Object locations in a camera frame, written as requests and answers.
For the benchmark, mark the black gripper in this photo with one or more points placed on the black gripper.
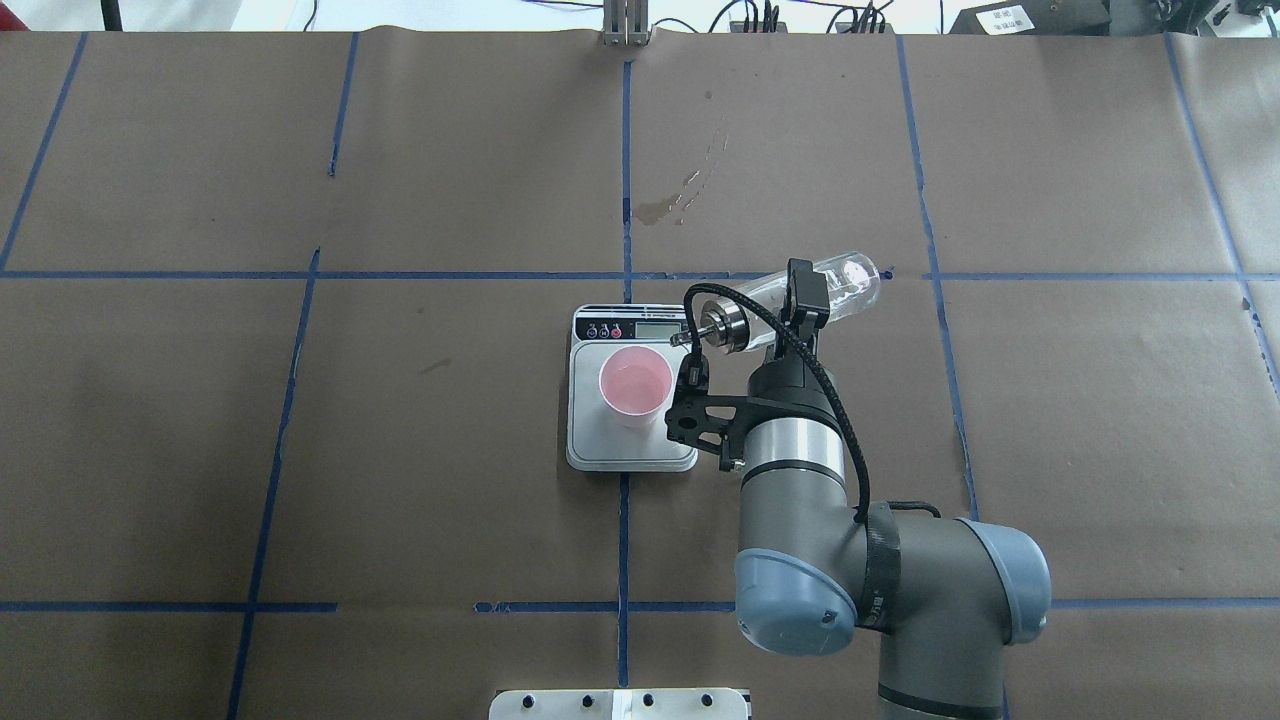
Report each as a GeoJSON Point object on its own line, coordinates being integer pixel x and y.
{"type": "Point", "coordinates": [787, 384]}

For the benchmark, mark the glass sauce dispenser bottle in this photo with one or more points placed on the glass sauce dispenser bottle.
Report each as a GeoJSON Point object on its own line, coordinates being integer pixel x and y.
{"type": "Point", "coordinates": [853, 285]}

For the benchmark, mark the pink plastic cup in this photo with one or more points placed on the pink plastic cup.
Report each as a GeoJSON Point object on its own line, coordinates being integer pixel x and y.
{"type": "Point", "coordinates": [636, 384]}

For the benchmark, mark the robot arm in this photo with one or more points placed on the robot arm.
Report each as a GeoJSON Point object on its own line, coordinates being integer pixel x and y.
{"type": "Point", "coordinates": [818, 558]}

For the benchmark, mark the white electronic kitchen scale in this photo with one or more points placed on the white electronic kitchen scale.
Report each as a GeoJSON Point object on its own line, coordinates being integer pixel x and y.
{"type": "Point", "coordinates": [595, 441]}

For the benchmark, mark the black box with label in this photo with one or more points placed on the black box with label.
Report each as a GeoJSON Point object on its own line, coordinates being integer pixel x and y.
{"type": "Point", "coordinates": [1056, 18]}

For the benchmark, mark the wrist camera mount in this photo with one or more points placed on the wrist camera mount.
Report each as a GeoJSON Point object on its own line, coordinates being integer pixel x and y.
{"type": "Point", "coordinates": [716, 425]}

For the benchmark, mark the aluminium frame post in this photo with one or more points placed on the aluminium frame post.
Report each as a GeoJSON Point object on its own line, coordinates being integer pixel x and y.
{"type": "Point", "coordinates": [626, 23]}

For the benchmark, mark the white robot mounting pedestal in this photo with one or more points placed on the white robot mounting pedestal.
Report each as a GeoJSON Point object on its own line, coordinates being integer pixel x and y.
{"type": "Point", "coordinates": [623, 703]}

